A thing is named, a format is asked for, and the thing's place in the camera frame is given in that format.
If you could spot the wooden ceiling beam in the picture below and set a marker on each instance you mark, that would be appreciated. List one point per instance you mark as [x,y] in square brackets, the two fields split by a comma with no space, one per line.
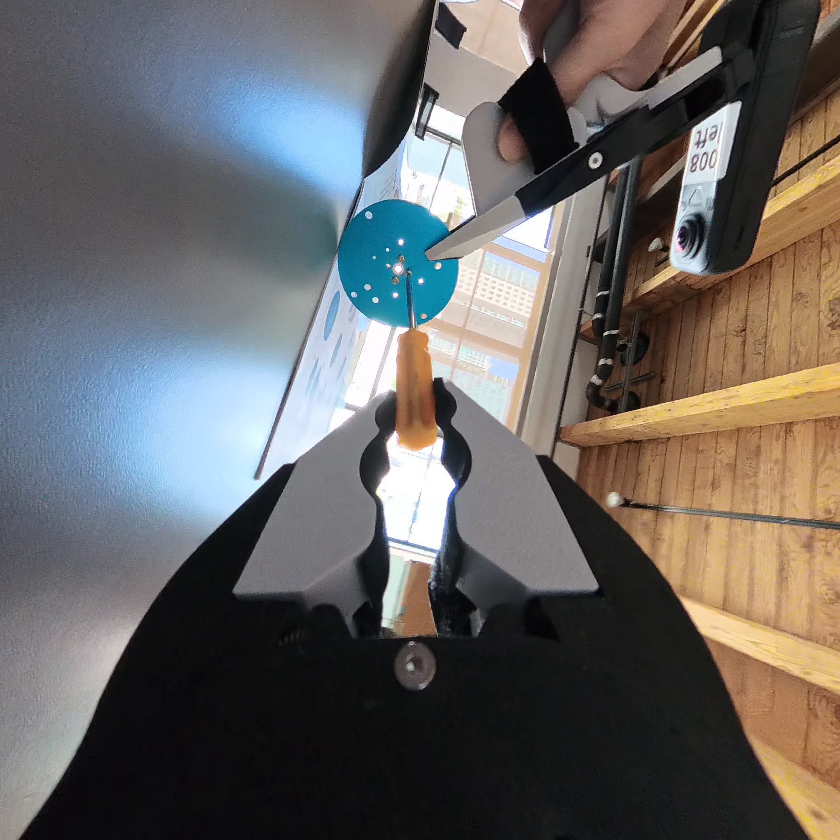
[722,407]

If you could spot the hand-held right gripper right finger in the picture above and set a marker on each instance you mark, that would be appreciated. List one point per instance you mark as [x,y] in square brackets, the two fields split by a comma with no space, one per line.
[518,525]

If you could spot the black bent pipe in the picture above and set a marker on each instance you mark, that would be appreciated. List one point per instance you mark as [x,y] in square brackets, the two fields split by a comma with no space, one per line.
[607,295]

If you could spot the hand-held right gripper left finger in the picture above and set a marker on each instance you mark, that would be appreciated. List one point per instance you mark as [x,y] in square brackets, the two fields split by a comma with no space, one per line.
[308,525]

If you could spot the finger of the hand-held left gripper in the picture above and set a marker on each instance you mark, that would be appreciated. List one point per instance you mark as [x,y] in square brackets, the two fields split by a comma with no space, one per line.
[485,229]

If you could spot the blue round metal plate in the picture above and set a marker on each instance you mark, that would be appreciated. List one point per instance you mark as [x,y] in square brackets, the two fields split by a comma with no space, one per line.
[367,262]

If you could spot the open assembly manual booklet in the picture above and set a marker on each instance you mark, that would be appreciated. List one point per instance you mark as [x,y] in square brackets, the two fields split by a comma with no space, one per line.
[315,394]

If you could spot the thin black rod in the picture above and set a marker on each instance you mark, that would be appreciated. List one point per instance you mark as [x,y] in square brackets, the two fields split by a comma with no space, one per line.
[722,515]

